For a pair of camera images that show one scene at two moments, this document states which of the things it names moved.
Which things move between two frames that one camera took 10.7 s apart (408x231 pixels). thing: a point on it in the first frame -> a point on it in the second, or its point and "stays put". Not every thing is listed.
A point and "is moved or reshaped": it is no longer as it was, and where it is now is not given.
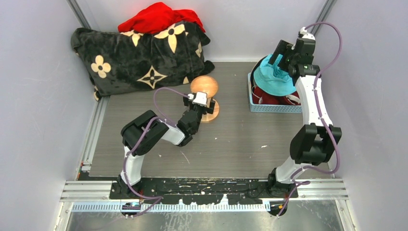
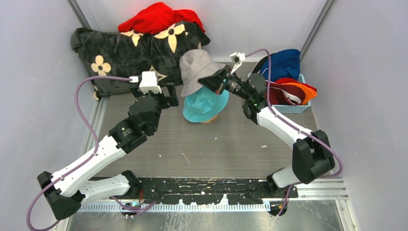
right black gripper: [284, 48] -> [216, 81]
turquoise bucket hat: [270, 80] is moved or reshaped
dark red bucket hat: [259, 97] stays put
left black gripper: [210, 109] -> [168, 101]
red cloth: [158, 16] stays put
